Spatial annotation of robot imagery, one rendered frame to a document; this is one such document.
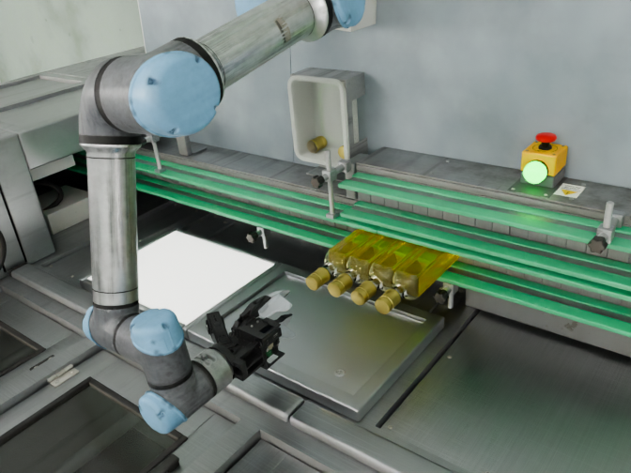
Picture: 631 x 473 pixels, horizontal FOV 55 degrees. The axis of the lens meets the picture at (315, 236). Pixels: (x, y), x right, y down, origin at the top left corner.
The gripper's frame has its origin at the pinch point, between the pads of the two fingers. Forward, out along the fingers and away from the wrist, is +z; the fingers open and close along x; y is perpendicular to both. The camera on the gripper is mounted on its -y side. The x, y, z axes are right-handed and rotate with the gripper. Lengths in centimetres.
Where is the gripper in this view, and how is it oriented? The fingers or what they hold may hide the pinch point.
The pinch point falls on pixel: (283, 304)
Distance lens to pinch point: 123.0
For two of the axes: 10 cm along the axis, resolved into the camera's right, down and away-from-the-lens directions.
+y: 7.9, 2.2, -5.7
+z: 6.1, -4.2, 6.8
